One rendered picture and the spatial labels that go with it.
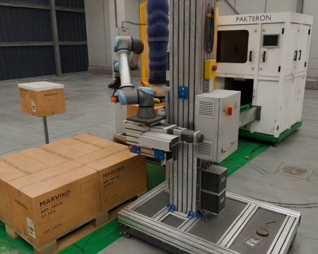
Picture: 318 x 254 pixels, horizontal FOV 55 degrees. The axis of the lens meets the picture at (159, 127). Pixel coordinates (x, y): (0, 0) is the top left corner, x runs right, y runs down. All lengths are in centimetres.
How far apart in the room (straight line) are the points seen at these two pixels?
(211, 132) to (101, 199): 119
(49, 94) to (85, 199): 214
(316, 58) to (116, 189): 931
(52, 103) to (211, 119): 282
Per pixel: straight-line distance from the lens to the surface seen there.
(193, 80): 220
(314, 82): 1115
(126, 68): 230
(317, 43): 1122
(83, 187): 260
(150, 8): 320
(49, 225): 254
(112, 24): 426
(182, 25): 223
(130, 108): 324
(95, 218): 281
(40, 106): 441
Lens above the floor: 160
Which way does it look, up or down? 16 degrees down
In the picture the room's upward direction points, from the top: 1 degrees counter-clockwise
